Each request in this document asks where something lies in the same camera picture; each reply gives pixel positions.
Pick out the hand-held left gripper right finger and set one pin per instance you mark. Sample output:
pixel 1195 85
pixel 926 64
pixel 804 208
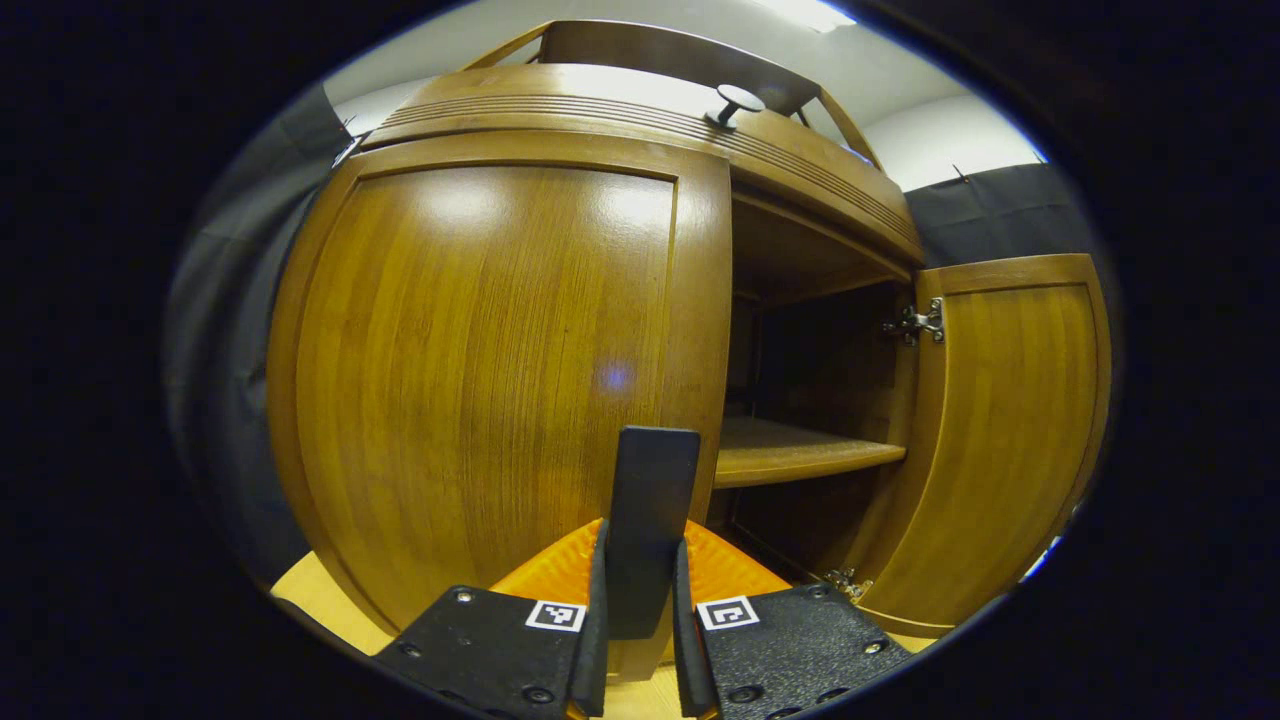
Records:
pixel 685 650

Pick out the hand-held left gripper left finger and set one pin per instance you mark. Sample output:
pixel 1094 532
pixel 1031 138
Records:
pixel 598 640

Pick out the wooden cabinet door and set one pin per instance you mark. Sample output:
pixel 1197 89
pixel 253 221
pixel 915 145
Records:
pixel 1010 440
pixel 480 380

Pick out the metal door hinge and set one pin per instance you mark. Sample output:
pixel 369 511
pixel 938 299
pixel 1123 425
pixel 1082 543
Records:
pixel 917 322
pixel 848 583

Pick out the wooden cabinet drawer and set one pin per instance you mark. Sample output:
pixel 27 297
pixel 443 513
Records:
pixel 600 92

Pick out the wooden inner shelf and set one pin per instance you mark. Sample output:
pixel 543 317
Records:
pixel 790 450

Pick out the black backdrop cloth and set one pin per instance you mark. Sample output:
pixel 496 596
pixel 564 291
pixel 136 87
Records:
pixel 220 350

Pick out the round black knob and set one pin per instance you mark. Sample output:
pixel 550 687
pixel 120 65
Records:
pixel 737 100

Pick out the large ceiling light panel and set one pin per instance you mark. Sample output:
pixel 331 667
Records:
pixel 810 12

